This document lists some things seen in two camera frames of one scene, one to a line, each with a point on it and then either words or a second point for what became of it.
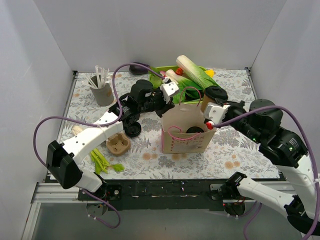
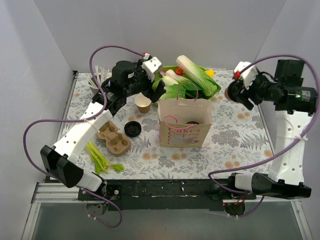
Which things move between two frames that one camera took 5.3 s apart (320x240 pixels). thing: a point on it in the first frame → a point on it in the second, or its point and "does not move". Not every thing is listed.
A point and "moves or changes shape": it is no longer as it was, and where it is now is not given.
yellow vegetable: x=210 y=72 does not move
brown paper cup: x=206 y=100 → x=226 y=95
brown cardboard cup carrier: x=117 y=143 does not move
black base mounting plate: x=158 y=195 does not move
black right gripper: x=225 y=116 → x=243 y=92
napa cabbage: x=204 y=79 does not move
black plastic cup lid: x=216 y=92 → x=234 y=91
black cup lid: x=194 y=129 → x=192 y=122
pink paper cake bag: x=184 y=130 moves or changes shape
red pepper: x=179 y=71 does not move
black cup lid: x=133 y=129 does not move
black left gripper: x=163 y=105 → x=149 y=85
